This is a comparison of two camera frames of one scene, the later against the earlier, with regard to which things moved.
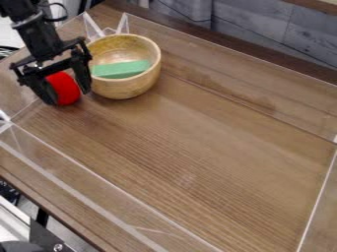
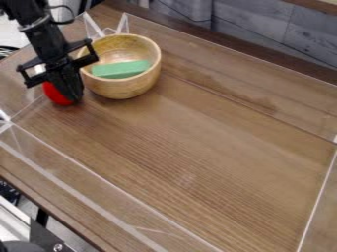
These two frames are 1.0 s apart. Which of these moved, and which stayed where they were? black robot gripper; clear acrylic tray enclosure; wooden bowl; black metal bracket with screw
Moved: black robot gripper
Stayed: clear acrylic tray enclosure; wooden bowl; black metal bracket with screw
